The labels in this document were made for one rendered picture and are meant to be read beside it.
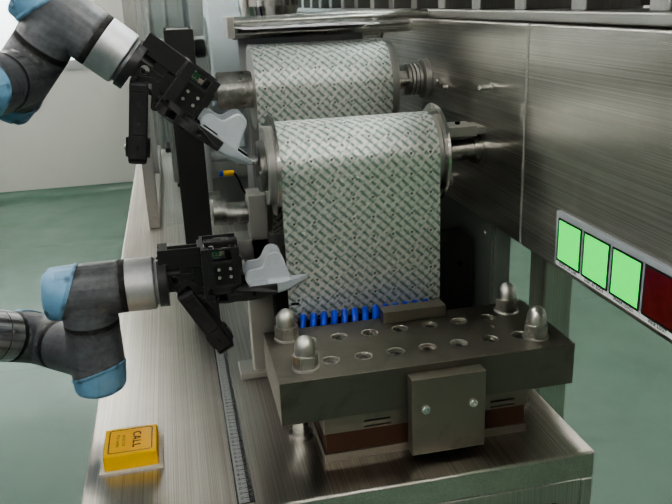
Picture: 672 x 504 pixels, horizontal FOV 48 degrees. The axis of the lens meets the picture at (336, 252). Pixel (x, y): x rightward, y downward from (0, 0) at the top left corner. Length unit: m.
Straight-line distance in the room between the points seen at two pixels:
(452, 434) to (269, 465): 0.24
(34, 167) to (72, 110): 0.58
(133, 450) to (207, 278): 0.25
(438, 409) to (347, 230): 0.29
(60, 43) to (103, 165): 5.70
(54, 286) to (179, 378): 0.30
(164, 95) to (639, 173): 0.60
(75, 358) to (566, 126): 0.72
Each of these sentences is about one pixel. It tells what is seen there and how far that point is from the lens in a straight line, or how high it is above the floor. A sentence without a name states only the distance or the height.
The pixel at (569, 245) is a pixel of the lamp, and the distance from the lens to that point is 0.95.
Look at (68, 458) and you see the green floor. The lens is 2.88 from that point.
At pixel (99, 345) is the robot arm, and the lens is 1.09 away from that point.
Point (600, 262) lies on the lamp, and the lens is 0.90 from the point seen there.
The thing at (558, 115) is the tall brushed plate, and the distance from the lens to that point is 0.97.
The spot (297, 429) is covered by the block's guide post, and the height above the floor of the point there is 0.92.
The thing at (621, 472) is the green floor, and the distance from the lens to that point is 2.69.
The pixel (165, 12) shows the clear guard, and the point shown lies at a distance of 2.06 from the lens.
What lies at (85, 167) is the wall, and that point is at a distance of 6.76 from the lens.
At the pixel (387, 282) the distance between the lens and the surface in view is 1.14.
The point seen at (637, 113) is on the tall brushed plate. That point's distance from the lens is 0.83.
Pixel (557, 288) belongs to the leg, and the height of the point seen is 0.97.
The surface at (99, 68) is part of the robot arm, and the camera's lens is 1.06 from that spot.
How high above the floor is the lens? 1.48
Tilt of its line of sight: 19 degrees down
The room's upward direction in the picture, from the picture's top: 2 degrees counter-clockwise
